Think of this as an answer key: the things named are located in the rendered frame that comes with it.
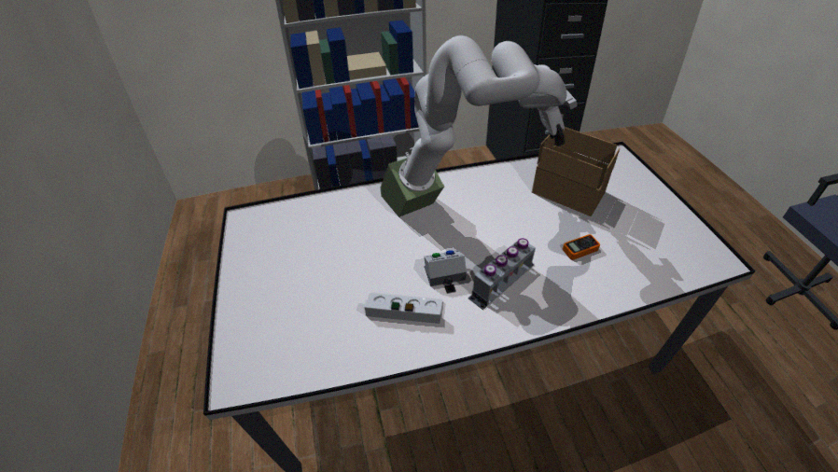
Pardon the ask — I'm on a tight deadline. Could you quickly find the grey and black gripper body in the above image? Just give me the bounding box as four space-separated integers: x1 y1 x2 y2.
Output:
538 106 565 135

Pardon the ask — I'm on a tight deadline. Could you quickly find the brown cardboard box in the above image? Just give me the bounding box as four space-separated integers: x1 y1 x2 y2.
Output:
532 127 620 216

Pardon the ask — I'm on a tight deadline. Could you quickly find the grey button housing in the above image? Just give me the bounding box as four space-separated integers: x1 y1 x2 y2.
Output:
424 250 467 294

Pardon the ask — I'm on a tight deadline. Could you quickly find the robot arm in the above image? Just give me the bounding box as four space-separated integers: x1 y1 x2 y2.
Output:
399 35 578 191

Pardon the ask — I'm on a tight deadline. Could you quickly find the orange rectangular block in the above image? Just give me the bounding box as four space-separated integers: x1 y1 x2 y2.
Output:
563 234 600 260

